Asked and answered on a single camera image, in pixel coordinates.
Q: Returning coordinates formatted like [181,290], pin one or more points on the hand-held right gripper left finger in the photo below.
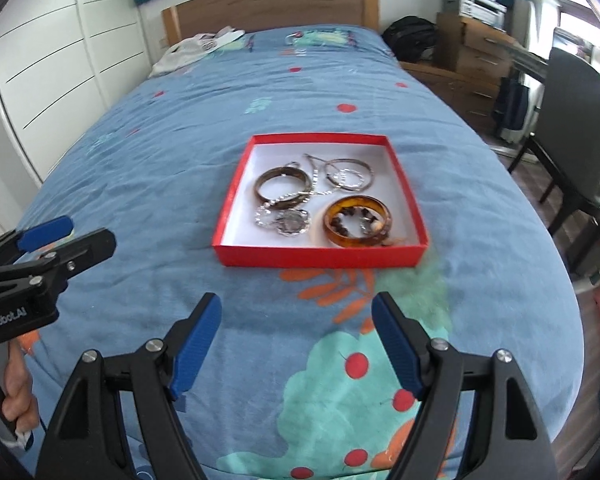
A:
[200,345]

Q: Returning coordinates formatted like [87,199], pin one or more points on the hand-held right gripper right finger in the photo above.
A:
[397,345]

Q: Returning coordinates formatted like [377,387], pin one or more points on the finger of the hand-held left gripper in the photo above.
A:
[90,247]
[47,232]

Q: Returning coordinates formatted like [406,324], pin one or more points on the amber bangle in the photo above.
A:
[350,240]

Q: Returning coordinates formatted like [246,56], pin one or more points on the red jewelry box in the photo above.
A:
[320,256]

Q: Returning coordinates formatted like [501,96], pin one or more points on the silver wristwatch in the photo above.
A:
[292,221]

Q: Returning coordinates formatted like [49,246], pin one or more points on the dark brown bangle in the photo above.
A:
[280,171]

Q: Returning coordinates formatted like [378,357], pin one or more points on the person's left hand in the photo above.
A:
[19,390]

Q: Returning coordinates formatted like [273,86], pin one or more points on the blue printed blanket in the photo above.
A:
[180,160]

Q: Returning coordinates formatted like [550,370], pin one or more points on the silver bangles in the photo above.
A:
[371,176]

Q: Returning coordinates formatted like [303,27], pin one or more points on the white wardrobe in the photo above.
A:
[55,35]

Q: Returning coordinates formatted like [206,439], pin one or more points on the white garment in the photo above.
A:
[180,55]

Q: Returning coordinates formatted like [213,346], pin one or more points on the wooden dresser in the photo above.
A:
[460,95]

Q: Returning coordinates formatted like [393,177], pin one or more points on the dark blue bag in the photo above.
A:
[512,110]

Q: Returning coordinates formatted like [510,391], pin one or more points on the black chair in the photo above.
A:
[575,110]

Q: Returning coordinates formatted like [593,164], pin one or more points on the wooden headboard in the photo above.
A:
[280,7]

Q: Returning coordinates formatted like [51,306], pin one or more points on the black backpack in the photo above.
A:
[410,35]

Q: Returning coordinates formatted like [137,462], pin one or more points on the white printer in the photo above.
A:
[475,5]

